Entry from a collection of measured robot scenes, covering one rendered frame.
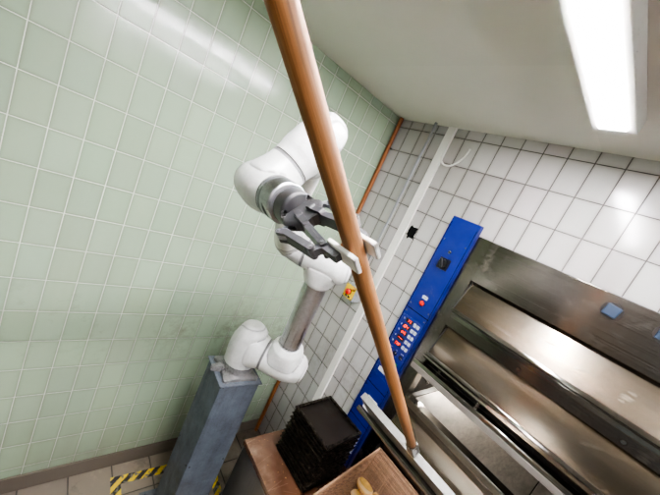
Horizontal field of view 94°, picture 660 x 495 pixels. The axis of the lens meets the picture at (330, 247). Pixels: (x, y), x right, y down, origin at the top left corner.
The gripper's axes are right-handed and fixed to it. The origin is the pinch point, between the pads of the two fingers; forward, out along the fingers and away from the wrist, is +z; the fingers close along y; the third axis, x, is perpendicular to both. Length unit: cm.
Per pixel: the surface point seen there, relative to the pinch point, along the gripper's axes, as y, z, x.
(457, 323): -58, -25, -111
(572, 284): -89, 5, -85
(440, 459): -14, -1, -153
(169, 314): 54, -119, -78
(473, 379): -44, -6, -122
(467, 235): -87, -41, -82
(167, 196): 19, -119, -23
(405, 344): -37, -42, -126
